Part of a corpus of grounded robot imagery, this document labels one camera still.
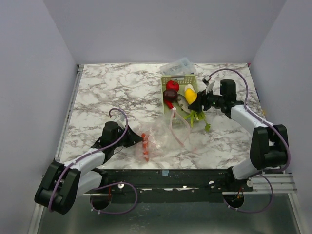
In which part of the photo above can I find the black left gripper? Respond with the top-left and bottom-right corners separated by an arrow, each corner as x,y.
112,124 -> 143,148

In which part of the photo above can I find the green fake vegetable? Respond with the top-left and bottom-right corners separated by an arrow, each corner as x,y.
183,84 -> 212,133

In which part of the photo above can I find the orange fake carrot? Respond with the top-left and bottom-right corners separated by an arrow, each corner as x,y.
141,133 -> 150,162

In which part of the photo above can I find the yellow fake pepper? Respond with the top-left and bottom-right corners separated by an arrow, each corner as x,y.
185,88 -> 197,105

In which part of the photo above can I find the grey fake fish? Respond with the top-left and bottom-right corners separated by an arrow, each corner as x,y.
176,94 -> 191,114

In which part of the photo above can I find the dark purple fake food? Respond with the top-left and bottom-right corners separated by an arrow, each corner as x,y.
163,89 -> 178,102

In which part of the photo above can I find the red fake chili pepper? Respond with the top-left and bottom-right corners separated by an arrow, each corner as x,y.
164,100 -> 173,110

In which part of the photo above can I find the red fake apple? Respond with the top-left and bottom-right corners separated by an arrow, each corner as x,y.
165,80 -> 180,92

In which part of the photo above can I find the clear zip top bag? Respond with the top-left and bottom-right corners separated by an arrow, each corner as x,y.
135,107 -> 191,160

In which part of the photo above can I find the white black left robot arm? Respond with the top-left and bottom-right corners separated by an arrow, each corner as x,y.
34,121 -> 143,215

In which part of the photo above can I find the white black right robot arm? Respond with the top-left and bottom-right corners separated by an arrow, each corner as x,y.
189,79 -> 289,191

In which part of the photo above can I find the green perforated plastic basket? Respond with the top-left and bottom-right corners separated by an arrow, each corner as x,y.
160,75 -> 203,117

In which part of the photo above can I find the clear plastic organizer box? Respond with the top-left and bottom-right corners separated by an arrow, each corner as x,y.
159,57 -> 196,76

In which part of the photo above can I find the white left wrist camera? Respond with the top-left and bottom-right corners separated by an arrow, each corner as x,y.
115,116 -> 126,128

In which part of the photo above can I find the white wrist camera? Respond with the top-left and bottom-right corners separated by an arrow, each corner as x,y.
202,75 -> 215,94
115,116 -> 126,128

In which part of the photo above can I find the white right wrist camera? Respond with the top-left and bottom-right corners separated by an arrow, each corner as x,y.
202,75 -> 215,94

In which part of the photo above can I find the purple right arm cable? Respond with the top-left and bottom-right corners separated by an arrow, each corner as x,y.
207,68 -> 292,213

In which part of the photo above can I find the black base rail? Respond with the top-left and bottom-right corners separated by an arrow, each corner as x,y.
88,169 -> 253,203

